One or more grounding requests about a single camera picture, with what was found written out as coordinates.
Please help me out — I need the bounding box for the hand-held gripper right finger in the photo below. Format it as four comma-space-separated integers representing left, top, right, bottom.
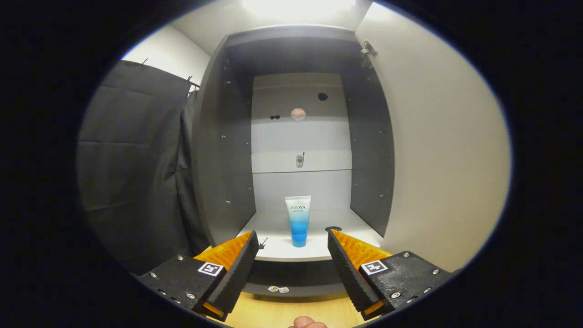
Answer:
327, 229, 461, 322

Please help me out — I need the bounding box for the dark grey cabinet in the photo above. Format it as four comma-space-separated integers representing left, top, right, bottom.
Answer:
190, 25, 396, 299

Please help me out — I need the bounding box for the beige cabinet door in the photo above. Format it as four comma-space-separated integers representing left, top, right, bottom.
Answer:
355, 2, 511, 273

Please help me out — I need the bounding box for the black backdrop cloth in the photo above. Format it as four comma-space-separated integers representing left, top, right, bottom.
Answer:
77, 59, 210, 276

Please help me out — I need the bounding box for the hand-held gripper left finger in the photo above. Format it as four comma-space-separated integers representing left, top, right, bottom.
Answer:
137, 230, 260, 322

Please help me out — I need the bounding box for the wide ceiling light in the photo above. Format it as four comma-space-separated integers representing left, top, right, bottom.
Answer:
241, 0, 356, 19

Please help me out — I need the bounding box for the blue and white tube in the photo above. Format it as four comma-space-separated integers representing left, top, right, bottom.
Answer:
285, 195, 312, 248

